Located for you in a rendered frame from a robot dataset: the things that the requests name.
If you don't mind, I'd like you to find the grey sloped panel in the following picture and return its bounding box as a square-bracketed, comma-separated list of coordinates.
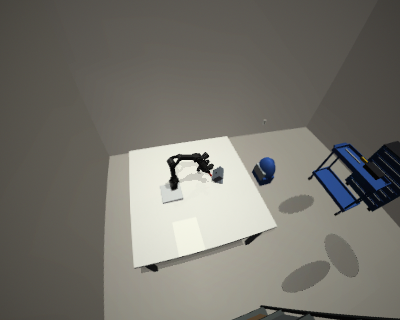
[212, 166, 224, 184]

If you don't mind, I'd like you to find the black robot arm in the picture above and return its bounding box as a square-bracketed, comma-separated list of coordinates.
[167, 152, 210, 191]

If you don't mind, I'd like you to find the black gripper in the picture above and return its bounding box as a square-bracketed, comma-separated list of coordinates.
[197, 161, 214, 174]

